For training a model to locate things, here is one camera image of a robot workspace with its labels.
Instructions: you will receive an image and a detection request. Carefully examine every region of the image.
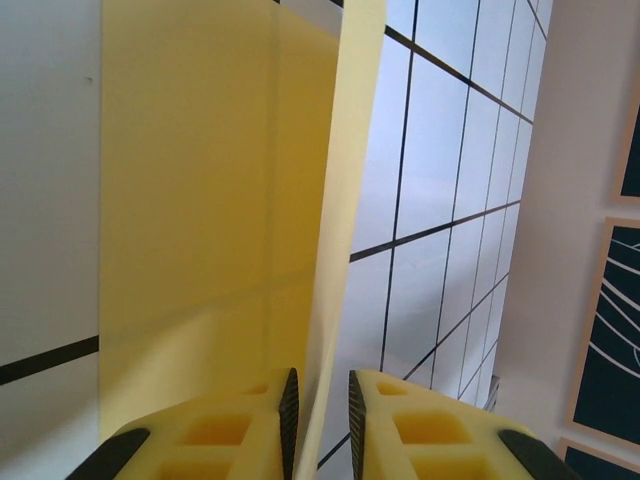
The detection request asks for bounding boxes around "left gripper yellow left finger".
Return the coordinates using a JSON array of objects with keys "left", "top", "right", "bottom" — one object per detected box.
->
[{"left": 74, "top": 368, "right": 300, "bottom": 480}]

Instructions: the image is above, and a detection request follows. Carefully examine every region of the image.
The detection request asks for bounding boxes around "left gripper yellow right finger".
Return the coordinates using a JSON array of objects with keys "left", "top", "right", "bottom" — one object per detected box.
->
[{"left": 348, "top": 368, "right": 584, "bottom": 480}]

